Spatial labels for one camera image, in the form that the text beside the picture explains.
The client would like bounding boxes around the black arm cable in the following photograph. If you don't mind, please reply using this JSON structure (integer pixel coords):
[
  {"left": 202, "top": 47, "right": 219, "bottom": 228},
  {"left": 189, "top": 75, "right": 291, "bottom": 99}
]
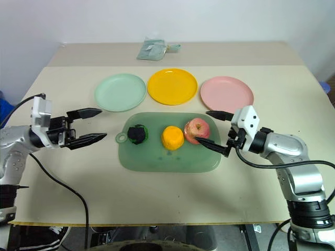
[
  {"left": 28, "top": 153, "right": 91, "bottom": 250},
  {"left": 0, "top": 93, "right": 47, "bottom": 129},
  {"left": 234, "top": 146, "right": 335, "bottom": 169},
  {"left": 270, "top": 218, "right": 293, "bottom": 251}
]

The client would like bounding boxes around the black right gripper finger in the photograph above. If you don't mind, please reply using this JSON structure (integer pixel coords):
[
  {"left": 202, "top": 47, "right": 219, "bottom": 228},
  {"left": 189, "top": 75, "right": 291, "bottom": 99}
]
[
  {"left": 195, "top": 137, "right": 232, "bottom": 158},
  {"left": 205, "top": 110, "right": 234, "bottom": 122}
]

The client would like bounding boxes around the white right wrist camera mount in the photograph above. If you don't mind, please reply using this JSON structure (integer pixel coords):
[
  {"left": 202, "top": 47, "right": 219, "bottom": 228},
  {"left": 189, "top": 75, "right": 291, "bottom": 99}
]
[{"left": 230, "top": 105, "right": 261, "bottom": 152}]

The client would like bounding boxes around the light green plate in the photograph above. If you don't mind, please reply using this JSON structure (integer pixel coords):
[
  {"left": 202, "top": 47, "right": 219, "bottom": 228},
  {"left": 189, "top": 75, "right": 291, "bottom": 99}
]
[{"left": 94, "top": 73, "right": 147, "bottom": 113}]

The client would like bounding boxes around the dark green avocado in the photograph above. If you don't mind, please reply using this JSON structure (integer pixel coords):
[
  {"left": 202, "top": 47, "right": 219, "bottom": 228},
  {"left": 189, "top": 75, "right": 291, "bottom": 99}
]
[{"left": 127, "top": 124, "right": 149, "bottom": 145}]

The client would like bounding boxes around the pink plate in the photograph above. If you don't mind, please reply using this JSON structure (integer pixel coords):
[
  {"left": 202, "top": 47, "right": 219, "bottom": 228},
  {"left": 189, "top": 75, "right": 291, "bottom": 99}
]
[{"left": 200, "top": 76, "right": 254, "bottom": 112}]

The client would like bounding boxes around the yellow plate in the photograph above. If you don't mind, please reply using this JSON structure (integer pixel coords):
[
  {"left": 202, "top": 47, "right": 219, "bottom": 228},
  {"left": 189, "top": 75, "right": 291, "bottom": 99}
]
[{"left": 147, "top": 68, "right": 198, "bottom": 106}]

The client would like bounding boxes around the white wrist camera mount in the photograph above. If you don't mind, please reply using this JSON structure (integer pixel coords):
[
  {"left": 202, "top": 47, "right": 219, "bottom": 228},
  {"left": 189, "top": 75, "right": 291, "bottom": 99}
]
[
  {"left": 230, "top": 105, "right": 261, "bottom": 152},
  {"left": 30, "top": 96, "right": 53, "bottom": 135}
]

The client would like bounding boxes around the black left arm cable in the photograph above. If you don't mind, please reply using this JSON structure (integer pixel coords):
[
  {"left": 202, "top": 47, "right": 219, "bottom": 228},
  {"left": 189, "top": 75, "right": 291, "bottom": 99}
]
[
  {"left": 0, "top": 93, "right": 47, "bottom": 129},
  {"left": 28, "top": 153, "right": 91, "bottom": 250}
]

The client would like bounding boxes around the small clear packet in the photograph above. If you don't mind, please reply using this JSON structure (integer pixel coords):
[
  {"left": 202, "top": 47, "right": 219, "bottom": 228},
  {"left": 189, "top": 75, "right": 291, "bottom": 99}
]
[{"left": 165, "top": 43, "right": 182, "bottom": 54}]

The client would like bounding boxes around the orange fruit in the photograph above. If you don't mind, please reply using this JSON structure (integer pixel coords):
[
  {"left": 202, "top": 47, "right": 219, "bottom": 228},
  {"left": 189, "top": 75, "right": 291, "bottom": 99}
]
[{"left": 161, "top": 125, "right": 184, "bottom": 151}]

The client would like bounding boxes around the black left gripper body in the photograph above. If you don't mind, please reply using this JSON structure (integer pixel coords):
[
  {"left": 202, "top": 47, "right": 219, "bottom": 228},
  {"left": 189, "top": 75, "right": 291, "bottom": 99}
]
[{"left": 46, "top": 116, "right": 79, "bottom": 149}]

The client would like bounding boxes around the beige table cover sheet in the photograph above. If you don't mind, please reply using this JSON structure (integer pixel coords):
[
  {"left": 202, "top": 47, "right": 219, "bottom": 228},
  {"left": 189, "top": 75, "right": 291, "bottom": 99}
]
[{"left": 8, "top": 64, "right": 335, "bottom": 227}]

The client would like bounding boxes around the clear bag with teal cloth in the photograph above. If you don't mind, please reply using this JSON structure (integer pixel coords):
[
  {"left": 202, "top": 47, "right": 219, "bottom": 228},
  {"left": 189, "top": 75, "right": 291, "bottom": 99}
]
[{"left": 136, "top": 37, "right": 168, "bottom": 62}]

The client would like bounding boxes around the blue plastic container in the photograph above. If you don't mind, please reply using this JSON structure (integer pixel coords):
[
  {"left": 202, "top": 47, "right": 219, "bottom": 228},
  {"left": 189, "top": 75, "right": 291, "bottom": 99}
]
[{"left": 319, "top": 80, "right": 332, "bottom": 94}]

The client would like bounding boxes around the blue cloth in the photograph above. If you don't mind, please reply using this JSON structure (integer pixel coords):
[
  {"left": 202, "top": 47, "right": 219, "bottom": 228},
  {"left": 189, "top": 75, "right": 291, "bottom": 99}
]
[{"left": 0, "top": 90, "right": 15, "bottom": 129}]

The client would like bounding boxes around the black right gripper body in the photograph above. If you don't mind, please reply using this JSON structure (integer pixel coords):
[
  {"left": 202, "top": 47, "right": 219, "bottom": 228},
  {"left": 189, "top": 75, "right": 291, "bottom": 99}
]
[{"left": 226, "top": 125, "right": 248, "bottom": 155}]

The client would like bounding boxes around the translucent green cutting mat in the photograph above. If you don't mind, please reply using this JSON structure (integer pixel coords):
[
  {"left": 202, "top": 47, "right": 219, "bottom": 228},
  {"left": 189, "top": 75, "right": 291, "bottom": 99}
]
[{"left": 116, "top": 111, "right": 222, "bottom": 174}]

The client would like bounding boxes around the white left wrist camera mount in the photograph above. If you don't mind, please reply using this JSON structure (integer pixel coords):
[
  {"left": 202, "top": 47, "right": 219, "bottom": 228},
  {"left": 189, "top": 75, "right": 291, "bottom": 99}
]
[{"left": 30, "top": 96, "right": 53, "bottom": 135}]

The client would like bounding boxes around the dark metal table leg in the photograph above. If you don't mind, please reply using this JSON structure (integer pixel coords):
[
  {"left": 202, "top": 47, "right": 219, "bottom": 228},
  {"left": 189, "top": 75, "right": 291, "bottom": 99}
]
[{"left": 239, "top": 224, "right": 260, "bottom": 251}]

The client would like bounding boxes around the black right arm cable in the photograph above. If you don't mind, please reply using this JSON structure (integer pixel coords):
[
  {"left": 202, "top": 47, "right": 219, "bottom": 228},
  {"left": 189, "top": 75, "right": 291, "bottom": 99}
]
[
  {"left": 234, "top": 146, "right": 335, "bottom": 169},
  {"left": 270, "top": 218, "right": 293, "bottom": 251}
]

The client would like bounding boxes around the black white striped shoe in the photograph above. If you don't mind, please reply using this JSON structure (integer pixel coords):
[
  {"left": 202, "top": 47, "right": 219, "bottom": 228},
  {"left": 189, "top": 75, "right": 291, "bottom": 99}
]
[{"left": 7, "top": 225, "right": 72, "bottom": 251}]

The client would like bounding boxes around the red apple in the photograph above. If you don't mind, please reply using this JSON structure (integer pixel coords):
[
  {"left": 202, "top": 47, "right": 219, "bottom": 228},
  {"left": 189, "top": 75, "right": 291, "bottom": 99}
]
[{"left": 184, "top": 118, "right": 211, "bottom": 145}]

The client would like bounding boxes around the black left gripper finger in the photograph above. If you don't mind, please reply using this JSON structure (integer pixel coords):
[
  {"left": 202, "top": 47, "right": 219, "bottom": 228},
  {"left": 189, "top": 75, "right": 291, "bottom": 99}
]
[
  {"left": 66, "top": 107, "right": 103, "bottom": 123},
  {"left": 63, "top": 133, "right": 108, "bottom": 151}
]

